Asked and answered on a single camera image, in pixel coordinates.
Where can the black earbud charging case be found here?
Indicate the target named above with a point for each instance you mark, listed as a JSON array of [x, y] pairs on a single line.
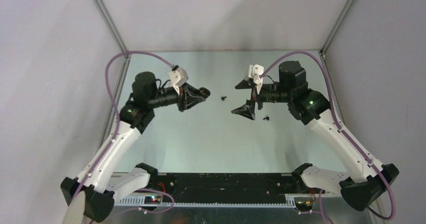
[[204, 92]]

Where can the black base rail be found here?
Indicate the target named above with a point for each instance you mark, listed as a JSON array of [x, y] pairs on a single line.
[[228, 188]]

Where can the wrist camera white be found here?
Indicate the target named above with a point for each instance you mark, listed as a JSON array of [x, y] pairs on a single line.
[[255, 77], [178, 77]]

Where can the controller board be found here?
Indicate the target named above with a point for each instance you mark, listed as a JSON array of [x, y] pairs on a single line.
[[304, 207], [152, 200]]

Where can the right controller board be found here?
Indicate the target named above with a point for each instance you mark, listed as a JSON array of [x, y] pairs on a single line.
[[304, 207]]

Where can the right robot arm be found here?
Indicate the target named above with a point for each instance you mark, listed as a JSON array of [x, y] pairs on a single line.
[[365, 179]]

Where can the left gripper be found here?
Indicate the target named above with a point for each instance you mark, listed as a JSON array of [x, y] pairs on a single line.
[[188, 97]]

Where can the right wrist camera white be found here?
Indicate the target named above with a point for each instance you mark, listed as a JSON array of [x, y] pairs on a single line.
[[255, 77]]

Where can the left controller board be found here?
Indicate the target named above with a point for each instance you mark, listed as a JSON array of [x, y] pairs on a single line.
[[152, 200]]

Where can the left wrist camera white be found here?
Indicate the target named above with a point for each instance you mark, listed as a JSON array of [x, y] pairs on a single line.
[[178, 77]]

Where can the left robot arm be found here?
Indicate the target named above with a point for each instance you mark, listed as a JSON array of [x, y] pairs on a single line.
[[94, 191]]

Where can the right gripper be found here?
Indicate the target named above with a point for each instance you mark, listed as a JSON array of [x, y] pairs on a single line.
[[247, 110]]

